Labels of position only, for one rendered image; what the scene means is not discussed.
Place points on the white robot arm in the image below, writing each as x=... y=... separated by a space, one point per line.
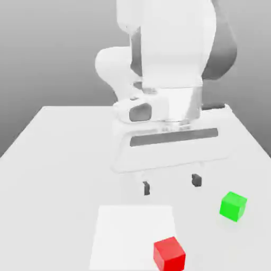
x=173 y=53

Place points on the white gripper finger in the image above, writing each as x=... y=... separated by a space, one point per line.
x=197 y=179
x=145 y=186

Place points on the small red cube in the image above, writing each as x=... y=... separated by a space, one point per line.
x=168 y=255

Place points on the small green cube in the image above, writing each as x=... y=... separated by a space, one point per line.
x=232 y=206

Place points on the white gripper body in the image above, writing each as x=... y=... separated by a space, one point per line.
x=169 y=152

